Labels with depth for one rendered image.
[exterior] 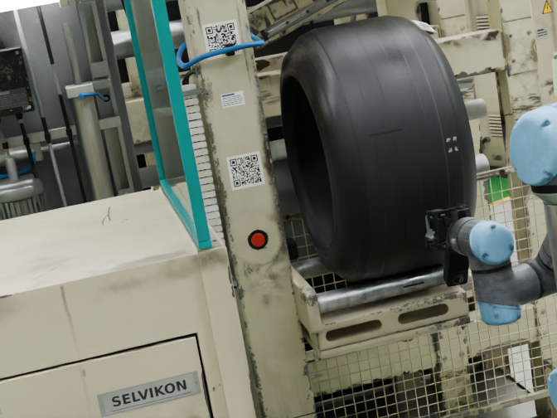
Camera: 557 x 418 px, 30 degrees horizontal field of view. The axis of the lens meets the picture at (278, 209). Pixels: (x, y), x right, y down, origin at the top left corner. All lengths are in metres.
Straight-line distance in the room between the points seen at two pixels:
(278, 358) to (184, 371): 0.88
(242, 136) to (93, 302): 0.86
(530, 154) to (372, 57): 0.65
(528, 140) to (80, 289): 0.72
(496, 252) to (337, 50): 0.60
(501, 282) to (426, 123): 0.41
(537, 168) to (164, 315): 0.61
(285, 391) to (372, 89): 0.74
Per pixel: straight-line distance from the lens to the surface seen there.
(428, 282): 2.38
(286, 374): 2.44
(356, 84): 2.18
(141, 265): 1.50
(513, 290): 1.96
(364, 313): 2.34
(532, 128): 1.66
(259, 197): 2.31
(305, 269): 2.59
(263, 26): 2.68
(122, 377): 1.55
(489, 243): 1.90
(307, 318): 2.29
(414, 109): 2.17
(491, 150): 7.15
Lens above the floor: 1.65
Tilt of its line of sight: 13 degrees down
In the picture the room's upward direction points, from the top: 10 degrees counter-clockwise
